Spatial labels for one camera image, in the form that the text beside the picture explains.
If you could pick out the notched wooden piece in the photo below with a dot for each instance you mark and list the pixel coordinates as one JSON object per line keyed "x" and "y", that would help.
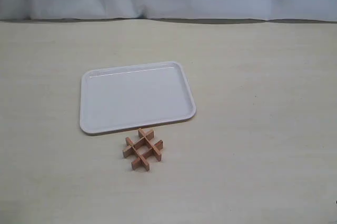
{"x": 137, "y": 155}
{"x": 151, "y": 140}
{"x": 144, "y": 140}
{"x": 142, "y": 159}

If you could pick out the white rectangular plastic tray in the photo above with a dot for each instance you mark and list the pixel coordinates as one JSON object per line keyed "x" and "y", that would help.
{"x": 126, "y": 97}

